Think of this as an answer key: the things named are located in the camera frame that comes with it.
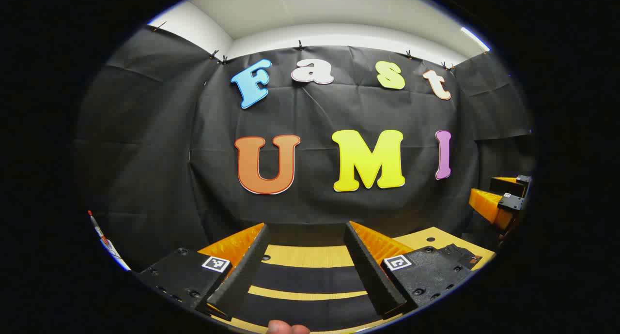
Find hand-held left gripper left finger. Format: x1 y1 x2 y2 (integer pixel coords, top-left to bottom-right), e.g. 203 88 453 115
135 222 271 321

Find row of black cloth clips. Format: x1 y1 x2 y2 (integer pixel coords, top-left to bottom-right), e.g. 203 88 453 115
151 20 458 72

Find black backdrop cloth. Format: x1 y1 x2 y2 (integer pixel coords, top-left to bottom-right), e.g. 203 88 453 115
73 27 536 272

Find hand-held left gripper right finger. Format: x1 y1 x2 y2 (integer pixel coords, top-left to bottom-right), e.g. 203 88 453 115
344 221 484 320

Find red and white thin strip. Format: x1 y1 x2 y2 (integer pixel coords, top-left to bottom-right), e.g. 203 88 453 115
87 210 132 272

